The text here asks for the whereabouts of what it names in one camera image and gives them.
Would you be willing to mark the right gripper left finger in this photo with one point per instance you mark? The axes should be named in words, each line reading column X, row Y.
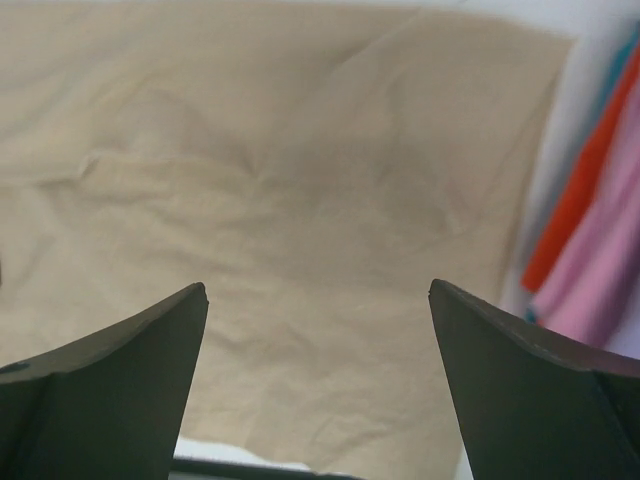
column 109, row 405

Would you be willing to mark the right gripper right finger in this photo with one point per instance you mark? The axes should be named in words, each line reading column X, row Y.
column 530, row 403

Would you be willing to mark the beige t shirt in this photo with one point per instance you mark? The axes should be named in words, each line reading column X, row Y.
column 315, row 166

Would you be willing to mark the pink folded t shirt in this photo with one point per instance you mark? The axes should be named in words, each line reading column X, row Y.
column 585, row 293

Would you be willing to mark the red folded t shirt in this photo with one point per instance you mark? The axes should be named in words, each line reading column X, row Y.
column 580, row 187

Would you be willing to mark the teal folded t shirt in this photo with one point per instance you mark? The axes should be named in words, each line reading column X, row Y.
column 592, row 70

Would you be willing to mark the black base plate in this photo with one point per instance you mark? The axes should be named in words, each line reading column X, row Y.
column 188, row 468

